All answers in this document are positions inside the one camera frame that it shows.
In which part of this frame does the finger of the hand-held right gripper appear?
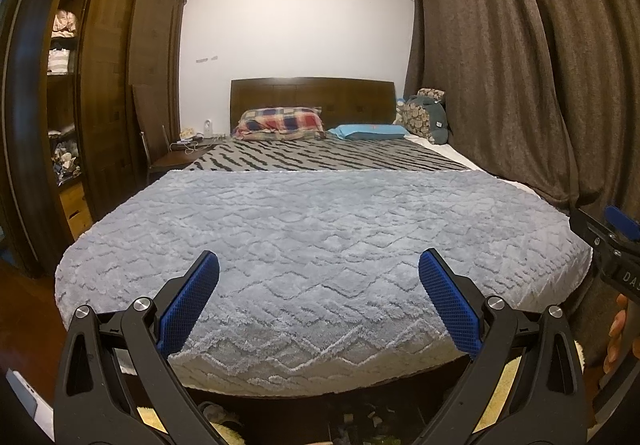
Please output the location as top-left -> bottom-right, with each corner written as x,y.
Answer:
569,208 -> 608,251
603,205 -> 640,242

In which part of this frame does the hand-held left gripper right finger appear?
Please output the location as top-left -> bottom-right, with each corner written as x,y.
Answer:
417,248 -> 588,445

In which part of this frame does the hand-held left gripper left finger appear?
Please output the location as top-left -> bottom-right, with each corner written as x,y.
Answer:
52,250 -> 236,445

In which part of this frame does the person's right hand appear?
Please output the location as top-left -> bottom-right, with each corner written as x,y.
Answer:
602,292 -> 635,373

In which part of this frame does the yellow fluffy rug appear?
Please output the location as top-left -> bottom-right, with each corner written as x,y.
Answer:
115,340 -> 588,445

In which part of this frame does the white bed sheet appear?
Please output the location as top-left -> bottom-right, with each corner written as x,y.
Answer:
405,135 -> 546,196

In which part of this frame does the dark wooden nightstand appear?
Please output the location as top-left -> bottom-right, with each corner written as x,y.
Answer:
167,135 -> 221,169

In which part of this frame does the grey fluffy blanket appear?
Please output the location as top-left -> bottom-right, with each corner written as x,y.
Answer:
54,168 -> 593,398

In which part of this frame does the brown curtain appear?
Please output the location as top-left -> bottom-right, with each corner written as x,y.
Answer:
404,0 -> 640,366

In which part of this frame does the wooden folding chair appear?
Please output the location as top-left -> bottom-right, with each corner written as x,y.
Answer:
131,84 -> 183,186

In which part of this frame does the dark grey plush toy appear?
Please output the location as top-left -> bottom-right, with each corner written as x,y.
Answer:
407,95 -> 451,145

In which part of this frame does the colourful clothes pile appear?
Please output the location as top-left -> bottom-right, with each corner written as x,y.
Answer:
48,125 -> 83,181

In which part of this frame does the patterned cushion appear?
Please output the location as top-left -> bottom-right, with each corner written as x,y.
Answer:
397,88 -> 446,136

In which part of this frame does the blue pillow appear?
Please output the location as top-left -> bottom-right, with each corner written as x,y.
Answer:
327,124 -> 408,141

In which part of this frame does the white flat device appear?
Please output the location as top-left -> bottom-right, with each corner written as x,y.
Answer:
5,370 -> 53,426

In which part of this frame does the plaid pillow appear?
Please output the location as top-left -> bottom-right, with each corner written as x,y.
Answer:
232,106 -> 326,141

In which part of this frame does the grey black striped blanket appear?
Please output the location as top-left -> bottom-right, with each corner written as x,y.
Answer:
182,135 -> 483,173

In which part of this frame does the wooden wardrobe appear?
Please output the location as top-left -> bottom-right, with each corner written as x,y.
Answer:
0,0 -> 186,276

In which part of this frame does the wooden headboard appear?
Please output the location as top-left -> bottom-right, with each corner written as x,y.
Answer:
230,78 -> 396,136

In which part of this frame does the folded pale clothes stack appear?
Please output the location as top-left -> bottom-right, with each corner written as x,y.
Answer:
47,10 -> 78,73

